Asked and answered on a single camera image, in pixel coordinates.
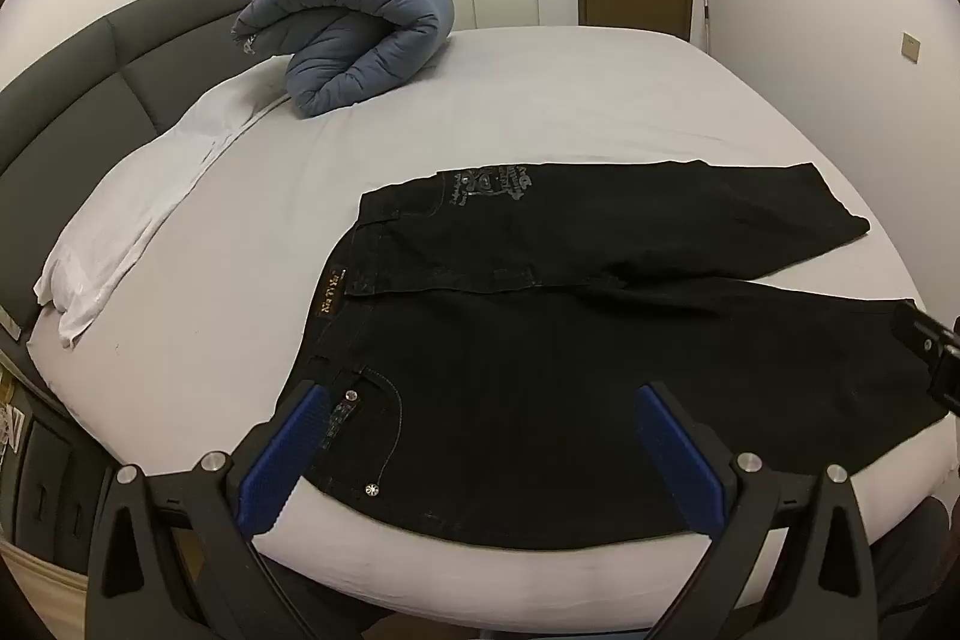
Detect grey padded headboard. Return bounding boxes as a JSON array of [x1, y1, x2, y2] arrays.
[[0, 0, 260, 341]]

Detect dark bedside cabinet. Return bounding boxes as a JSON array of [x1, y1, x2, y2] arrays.
[[0, 347, 121, 581]]

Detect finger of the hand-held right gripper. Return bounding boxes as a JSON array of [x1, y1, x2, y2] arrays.
[[889, 299, 960, 420]]

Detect black pants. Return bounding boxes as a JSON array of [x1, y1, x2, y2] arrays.
[[270, 160, 953, 551]]

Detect white bed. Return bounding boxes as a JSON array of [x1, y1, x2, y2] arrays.
[[26, 25, 960, 611]]

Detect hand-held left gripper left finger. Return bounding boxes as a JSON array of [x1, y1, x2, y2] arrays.
[[86, 379, 337, 640]]

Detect person's dark clothed leg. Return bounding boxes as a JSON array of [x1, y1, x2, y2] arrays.
[[847, 494, 960, 640]]

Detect white pillow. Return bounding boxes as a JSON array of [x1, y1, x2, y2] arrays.
[[34, 62, 293, 348]]

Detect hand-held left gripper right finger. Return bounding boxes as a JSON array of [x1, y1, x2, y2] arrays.
[[631, 380, 898, 640]]

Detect rolled blue duvet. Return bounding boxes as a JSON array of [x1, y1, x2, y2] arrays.
[[231, 0, 457, 120]]

